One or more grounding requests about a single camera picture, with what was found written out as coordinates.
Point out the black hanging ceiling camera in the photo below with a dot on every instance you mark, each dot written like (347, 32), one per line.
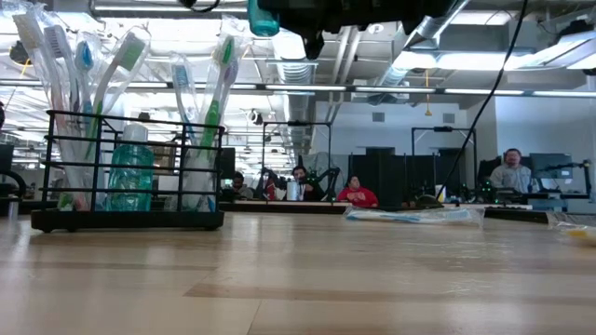
(18, 53)

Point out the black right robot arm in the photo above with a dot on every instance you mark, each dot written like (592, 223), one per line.
(426, 9)

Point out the black partition panels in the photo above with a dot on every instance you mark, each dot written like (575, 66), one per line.
(382, 177)

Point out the teal mouthwash bottle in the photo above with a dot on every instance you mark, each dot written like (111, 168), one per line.
(263, 21)
(130, 177)

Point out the blue toothbrush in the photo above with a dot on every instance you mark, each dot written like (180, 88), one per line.
(84, 57)
(458, 216)

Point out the background computer monitor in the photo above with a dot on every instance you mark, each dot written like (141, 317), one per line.
(551, 165)

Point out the person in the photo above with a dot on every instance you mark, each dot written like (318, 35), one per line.
(512, 177)
(240, 187)
(303, 185)
(357, 196)

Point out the white cylinder container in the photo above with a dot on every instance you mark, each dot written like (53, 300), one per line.
(292, 191)

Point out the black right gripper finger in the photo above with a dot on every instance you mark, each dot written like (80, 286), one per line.
(288, 9)

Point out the long ceiling light strip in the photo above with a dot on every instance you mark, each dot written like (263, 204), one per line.
(302, 87)

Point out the silver ceiling duct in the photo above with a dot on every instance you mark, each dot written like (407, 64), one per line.
(393, 76)
(293, 74)

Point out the black background rig frame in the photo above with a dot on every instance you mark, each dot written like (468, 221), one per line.
(442, 129)
(298, 124)

